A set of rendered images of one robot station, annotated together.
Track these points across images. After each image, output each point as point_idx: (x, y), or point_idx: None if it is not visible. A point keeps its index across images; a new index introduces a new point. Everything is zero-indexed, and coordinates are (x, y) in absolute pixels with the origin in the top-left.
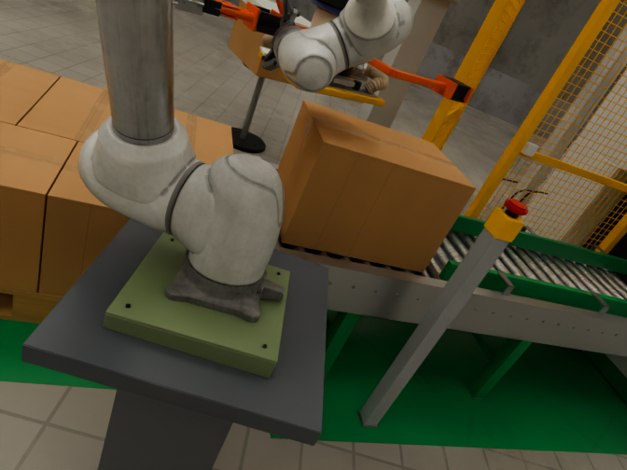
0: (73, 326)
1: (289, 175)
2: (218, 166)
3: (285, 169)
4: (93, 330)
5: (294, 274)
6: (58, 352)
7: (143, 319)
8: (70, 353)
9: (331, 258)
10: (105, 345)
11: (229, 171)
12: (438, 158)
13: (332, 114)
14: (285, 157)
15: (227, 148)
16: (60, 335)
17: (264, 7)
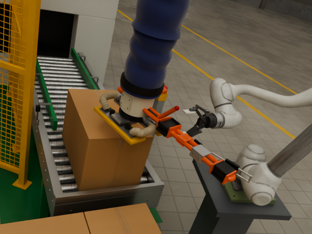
0: (279, 209)
1: (114, 169)
2: (263, 156)
3: (102, 171)
4: (276, 205)
5: (208, 166)
6: (286, 209)
7: None
8: (284, 207)
9: (145, 164)
10: (276, 202)
11: (264, 153)
12: (97, 93)
13: (96, 127)
14: (92, 169)
15: (29, 224)
16: (283, 211)
17: (161, 122)
